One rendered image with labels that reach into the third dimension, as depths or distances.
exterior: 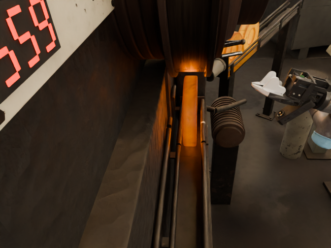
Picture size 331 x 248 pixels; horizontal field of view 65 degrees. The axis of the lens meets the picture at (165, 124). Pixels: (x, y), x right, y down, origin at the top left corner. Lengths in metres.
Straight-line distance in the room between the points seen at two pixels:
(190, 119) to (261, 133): 1.28
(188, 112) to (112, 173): 0.28
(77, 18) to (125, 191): 0.21
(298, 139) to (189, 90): 1.08
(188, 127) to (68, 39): 0.42
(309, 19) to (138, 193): 2.59
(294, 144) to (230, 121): 0.68
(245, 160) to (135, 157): 1.28
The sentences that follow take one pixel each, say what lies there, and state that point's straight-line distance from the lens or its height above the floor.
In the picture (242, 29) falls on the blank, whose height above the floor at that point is 0.77.
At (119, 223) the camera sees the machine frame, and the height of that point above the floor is 0.87.
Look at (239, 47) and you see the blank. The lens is 1.19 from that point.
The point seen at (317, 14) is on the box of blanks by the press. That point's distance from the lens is 2.84.
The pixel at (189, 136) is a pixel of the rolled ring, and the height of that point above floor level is 0.74.
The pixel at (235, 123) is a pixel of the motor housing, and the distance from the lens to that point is 1.02.
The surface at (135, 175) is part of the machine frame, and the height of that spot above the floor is 0.87.
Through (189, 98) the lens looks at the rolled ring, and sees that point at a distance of 0.60.
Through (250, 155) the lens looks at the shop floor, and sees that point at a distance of 1.67.
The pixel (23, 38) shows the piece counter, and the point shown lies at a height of 1.10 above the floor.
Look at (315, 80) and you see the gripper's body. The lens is 0.86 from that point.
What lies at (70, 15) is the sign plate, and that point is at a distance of 0.25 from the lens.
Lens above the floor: 1.14
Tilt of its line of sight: 38 degrees down
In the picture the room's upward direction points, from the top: 4 degrees counter-clockwise
